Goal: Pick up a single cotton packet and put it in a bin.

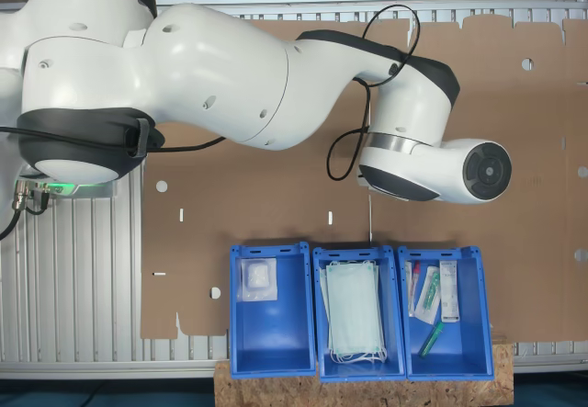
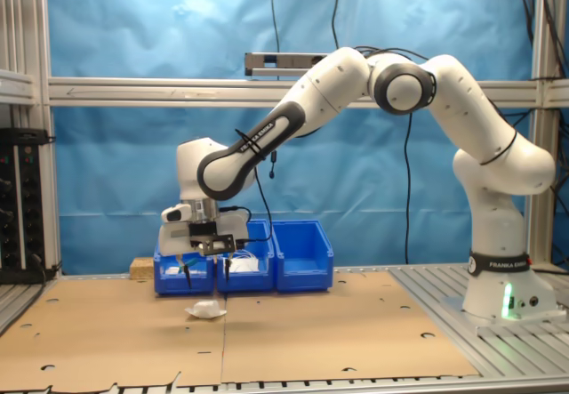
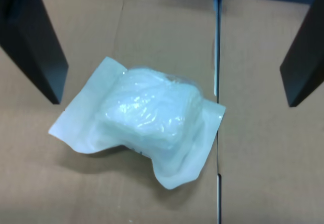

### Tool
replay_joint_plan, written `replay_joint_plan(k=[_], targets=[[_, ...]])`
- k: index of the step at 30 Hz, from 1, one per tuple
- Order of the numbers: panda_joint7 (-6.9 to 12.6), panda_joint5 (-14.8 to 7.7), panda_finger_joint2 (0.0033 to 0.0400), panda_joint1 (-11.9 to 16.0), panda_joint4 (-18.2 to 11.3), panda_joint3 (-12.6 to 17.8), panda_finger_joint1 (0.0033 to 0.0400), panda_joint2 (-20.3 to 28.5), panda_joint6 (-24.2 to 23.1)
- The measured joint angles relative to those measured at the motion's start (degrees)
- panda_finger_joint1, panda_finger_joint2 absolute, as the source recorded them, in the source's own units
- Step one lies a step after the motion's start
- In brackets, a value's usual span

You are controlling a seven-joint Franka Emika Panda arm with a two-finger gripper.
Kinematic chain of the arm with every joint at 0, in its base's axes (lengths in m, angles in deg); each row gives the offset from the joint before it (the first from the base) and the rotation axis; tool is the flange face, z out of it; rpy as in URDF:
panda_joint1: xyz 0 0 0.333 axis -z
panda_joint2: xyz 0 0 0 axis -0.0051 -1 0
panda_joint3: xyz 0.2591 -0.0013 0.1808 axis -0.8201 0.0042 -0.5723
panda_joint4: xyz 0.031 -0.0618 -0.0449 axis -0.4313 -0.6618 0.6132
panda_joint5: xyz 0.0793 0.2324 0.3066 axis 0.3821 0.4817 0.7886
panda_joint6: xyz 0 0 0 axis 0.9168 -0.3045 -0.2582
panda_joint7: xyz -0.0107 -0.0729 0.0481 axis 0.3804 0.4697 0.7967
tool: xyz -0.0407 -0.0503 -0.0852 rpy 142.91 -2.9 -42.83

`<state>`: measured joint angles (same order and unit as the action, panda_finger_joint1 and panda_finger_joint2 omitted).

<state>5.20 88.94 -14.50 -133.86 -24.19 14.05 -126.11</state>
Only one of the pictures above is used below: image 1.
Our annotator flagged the flat white cotton packet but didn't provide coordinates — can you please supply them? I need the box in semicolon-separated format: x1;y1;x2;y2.
236;257;279;303

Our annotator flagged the blue bin holding cotton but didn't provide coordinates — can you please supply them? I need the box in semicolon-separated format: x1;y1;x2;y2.
228;241;318;379

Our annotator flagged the brown cardboard sheet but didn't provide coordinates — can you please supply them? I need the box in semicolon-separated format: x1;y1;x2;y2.
140;17;372;340
369;14;588;346

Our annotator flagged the stack of white face masks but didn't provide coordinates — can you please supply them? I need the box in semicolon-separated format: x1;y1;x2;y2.
319;259;390;366

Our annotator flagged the red-capped tube in clear bag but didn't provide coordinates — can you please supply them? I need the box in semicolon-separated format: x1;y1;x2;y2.
404;260;423;319

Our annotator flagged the blue bin holding masks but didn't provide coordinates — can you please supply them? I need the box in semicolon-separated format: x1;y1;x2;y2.
311;244;408;384

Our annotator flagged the green swab in clear bag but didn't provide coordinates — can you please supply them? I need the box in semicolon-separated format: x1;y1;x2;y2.
413;265;442;325

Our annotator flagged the white printed flat packet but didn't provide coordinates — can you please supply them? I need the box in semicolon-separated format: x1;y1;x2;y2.
439;259;462;324

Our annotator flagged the loose green tube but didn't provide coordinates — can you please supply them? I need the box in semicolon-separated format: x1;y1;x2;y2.
418;322;446;360

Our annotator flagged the chipboard block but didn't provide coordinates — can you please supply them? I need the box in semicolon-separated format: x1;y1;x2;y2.
213;342;515;407

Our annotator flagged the blue bin holding tubes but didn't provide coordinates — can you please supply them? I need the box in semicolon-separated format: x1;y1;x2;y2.
397;244;495;380

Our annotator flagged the black base cable with connector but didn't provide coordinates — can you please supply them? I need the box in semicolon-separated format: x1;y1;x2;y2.
0;184;51;243

